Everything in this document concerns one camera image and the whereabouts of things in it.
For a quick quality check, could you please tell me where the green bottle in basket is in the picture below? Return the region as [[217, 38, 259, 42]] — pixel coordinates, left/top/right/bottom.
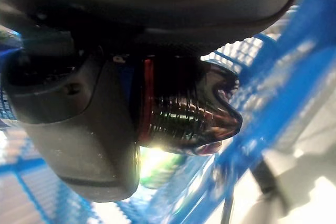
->
[[139, 147, 190, 190]]

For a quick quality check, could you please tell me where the cola bottle blue cap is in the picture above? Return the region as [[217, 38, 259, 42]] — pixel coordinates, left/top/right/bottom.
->
[[115, 50, 244, 156]]

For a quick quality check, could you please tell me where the blue plastic shopping basket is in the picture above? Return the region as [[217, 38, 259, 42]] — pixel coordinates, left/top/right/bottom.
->
[[0, 0, 336, 224]]

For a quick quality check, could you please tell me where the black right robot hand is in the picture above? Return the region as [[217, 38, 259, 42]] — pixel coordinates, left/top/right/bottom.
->
[[0, 0, 308, 204]]

